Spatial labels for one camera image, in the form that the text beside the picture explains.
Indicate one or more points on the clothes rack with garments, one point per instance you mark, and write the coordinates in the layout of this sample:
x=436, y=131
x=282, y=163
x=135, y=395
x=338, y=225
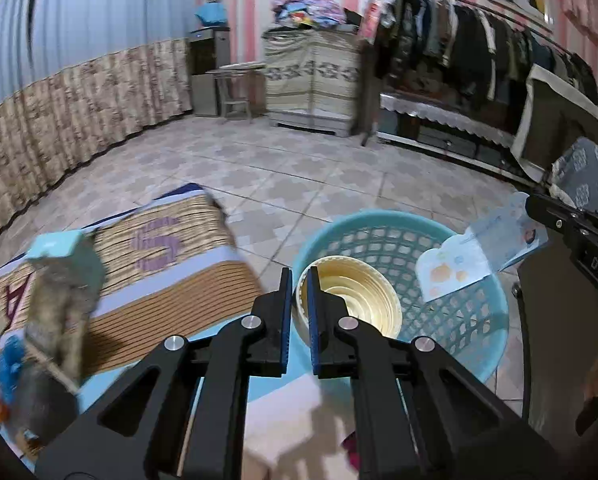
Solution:
x=458, y=57

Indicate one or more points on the colourful play mat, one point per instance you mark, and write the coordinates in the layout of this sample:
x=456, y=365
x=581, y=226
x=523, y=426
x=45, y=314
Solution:
x=172, y=268

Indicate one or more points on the grey water dispenser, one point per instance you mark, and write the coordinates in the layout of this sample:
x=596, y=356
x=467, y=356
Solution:
x=208, y=50

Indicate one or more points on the low tv stand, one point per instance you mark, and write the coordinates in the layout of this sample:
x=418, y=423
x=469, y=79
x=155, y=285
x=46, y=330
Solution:
x=426, y=127

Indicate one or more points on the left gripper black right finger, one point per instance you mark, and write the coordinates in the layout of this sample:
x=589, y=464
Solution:
x=419, y=413

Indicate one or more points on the camouflage snack bag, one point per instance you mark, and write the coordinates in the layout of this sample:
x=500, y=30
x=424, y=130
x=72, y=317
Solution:
x=57, y=322

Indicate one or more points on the blue crumpled plastic bag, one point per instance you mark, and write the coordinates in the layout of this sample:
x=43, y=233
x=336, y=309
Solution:
x=11, y=360

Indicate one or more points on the pile of folded clothes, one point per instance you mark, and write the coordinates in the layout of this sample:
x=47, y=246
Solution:
x=325, y=14

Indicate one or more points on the cloth-covered cabinet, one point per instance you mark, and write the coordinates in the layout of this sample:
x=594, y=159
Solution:
x=312, y=78

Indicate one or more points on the light blue paper packet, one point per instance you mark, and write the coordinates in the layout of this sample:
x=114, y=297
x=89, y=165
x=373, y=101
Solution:
x=489, y=245

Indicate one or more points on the blue floral curtain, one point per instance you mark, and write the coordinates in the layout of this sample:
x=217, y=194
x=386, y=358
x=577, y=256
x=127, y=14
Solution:
x=77, y=76

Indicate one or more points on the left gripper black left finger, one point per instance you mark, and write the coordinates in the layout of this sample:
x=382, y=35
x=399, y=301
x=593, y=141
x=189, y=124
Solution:
x=179, y=412

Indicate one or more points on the teal cardboard box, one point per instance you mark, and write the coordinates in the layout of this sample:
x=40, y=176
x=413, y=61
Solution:
x=68, y=259

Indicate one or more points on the small wooden stool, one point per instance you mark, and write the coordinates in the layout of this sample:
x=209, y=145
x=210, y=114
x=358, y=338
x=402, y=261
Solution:
x=241, y=90

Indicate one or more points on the blue wrapped potted plant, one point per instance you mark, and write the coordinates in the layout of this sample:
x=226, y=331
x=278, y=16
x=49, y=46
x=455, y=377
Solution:
x=212, y=13

